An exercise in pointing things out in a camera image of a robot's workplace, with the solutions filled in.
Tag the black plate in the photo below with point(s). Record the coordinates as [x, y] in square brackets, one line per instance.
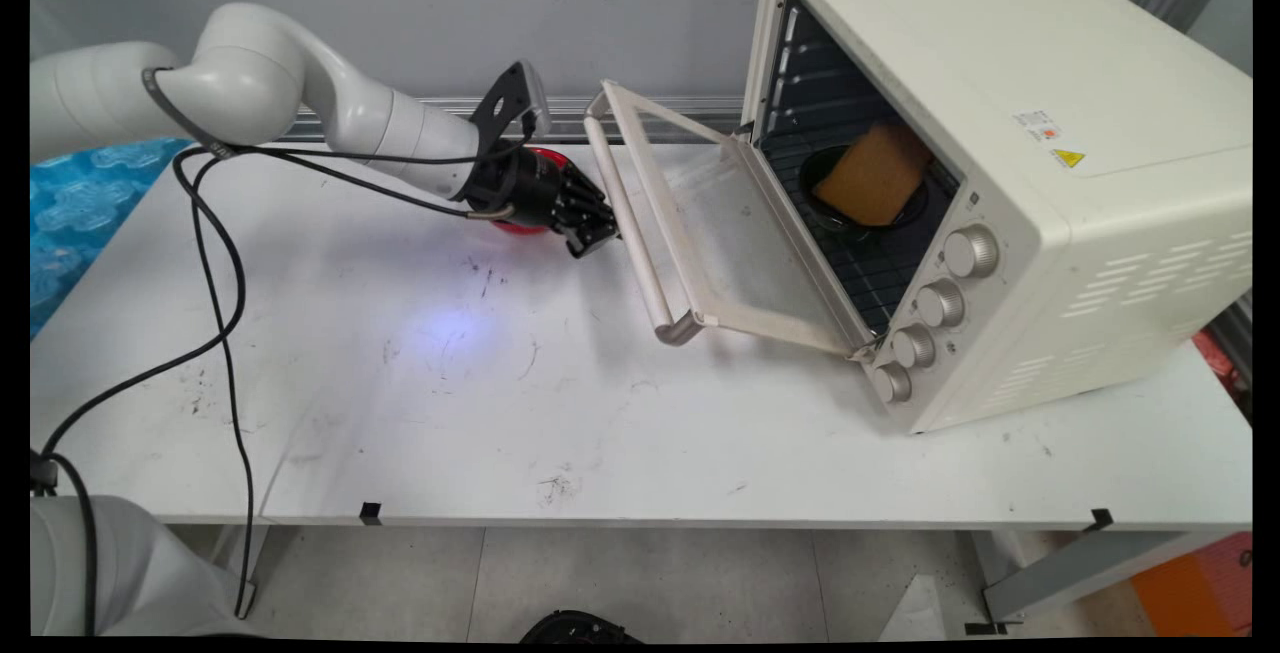
[822, 215]

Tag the blue bubble mat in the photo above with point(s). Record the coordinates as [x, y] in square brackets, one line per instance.
[85, 213]

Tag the grey table leg brace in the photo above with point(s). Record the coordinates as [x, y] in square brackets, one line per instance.
[1080, 573]

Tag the yellow bread slice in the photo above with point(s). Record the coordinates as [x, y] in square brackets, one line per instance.
[875, 176]

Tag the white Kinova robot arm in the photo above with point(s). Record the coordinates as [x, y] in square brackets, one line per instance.
[260, 78]

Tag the yellow warning sticker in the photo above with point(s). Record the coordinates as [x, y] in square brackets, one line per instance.
[1067, 158]

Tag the cream toaster oven body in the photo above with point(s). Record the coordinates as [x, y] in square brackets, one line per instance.
[1050, 63]

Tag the orange box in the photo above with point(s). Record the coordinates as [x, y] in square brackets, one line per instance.
[1195, 588]

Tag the black tape piece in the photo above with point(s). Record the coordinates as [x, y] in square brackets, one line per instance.
[1101, 519]
[370, 513]

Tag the aluminium rail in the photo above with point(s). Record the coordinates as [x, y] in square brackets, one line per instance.
[660, 113]

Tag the large silver oven knob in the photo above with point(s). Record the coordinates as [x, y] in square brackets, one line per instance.
[970, 252]

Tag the black round object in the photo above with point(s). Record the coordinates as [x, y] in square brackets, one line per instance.
[575, 627]

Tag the white printed label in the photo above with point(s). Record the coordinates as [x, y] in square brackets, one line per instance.
[1035, 125]

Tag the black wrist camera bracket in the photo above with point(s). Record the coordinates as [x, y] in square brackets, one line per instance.
[505, 103]

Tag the grey table leg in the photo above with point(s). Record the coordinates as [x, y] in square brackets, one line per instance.
[225, 553]

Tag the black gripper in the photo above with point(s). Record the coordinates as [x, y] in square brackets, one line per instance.
[525, 188]

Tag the cream glass oven door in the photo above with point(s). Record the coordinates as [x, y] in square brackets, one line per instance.
[720, 233]

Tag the red patterned object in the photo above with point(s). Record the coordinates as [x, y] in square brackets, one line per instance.
[1222, 363]

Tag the red glossy bowl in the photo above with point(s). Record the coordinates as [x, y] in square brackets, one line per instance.
[548, 155]

